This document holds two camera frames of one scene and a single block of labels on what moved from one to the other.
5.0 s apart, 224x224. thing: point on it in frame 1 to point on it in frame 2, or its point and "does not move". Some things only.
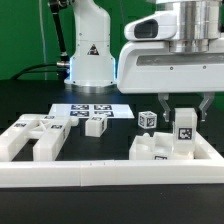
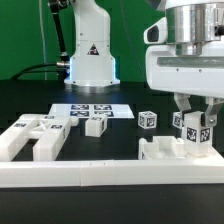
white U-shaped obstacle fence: [113, 173] does not move
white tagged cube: [184, 131] to [198, 139]
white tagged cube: [96, 125] does not move
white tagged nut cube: [147, 119] does not move
